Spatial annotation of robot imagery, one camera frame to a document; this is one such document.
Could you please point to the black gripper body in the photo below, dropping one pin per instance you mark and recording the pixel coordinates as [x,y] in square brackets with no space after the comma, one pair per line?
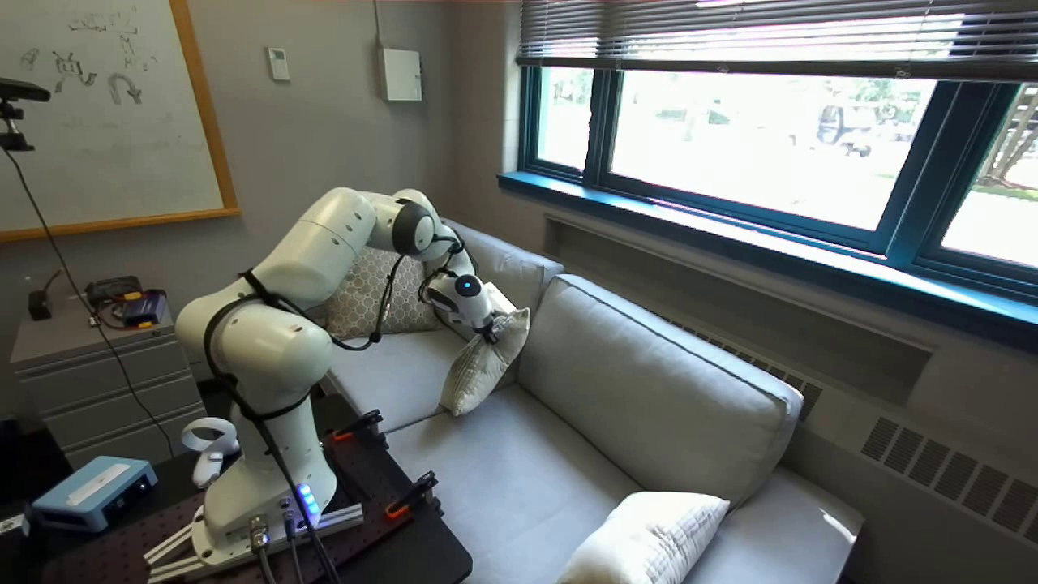
[497,319]

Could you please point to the cream pleated pillow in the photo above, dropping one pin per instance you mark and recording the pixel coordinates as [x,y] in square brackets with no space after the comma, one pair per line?
[651,540]
[480,374]

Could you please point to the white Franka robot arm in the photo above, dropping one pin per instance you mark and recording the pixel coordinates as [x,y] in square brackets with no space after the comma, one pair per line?
[313,246]

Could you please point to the grey lattice patterned pillow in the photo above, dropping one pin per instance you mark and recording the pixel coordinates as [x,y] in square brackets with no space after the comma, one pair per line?
[361,297]

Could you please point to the grey fabric sofa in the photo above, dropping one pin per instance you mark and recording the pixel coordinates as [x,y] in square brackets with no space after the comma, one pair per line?
[668,400]

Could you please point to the black robot table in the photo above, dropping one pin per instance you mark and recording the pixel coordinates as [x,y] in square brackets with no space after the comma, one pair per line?
[409,545]

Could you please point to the wide blue framed window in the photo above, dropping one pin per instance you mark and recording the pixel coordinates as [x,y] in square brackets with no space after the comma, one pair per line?
[600,118]

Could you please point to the silver base mounting plate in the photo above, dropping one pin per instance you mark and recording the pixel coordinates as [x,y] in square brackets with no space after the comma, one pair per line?
[326,522]

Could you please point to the white VR controller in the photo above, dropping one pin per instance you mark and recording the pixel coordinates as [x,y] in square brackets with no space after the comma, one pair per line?
[204,469]

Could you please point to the orange and blue device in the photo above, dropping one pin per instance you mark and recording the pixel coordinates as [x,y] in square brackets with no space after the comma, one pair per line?
[135,309]

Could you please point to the grey window blinds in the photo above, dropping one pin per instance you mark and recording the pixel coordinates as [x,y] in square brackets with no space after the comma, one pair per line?
[758,34]

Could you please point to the grey drawer cabinet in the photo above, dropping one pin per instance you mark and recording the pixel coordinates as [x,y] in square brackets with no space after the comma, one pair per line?
[84,400]

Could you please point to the light blue box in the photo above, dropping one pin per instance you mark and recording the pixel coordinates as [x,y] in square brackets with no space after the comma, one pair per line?
[91,490]

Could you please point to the wood framed whiteboard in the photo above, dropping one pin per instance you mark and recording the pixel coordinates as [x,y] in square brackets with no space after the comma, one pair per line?
[108,142]

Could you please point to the small black desk gadget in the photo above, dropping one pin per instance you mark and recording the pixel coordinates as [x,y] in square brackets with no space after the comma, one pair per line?
[41,305]

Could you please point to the dark heater vent grille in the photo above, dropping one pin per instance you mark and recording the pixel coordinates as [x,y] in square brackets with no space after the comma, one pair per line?
[953,475]

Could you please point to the white wall box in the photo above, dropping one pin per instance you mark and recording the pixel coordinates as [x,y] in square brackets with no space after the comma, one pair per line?
[399,77]

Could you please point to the white wall thermostat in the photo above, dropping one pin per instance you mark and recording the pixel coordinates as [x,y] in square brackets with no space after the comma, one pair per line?
[276,63]

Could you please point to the black camera on stand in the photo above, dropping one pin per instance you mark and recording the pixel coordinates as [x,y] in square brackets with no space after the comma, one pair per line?
[20,93]

